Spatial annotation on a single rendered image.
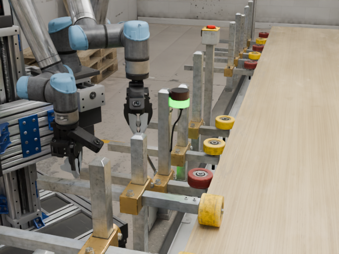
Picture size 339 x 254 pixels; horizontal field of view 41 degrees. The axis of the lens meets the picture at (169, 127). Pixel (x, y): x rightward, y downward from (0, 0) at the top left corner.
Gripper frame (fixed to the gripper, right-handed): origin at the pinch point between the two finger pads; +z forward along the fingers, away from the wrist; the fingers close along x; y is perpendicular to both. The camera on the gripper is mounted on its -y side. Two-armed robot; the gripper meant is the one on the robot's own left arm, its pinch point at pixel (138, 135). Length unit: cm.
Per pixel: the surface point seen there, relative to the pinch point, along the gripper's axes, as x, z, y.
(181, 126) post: -16.2, 6.4, 21.8
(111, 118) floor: 23, 102, 277
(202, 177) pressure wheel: -19.2, 10.0, -10.8
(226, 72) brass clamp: -56, 17, 133
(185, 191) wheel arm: -14.4, 16.5, -8.2
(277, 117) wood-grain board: -59, 11, 40
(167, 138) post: -9.0, 0.4, -2.2
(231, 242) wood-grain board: -21.7, 10.6, -43.0
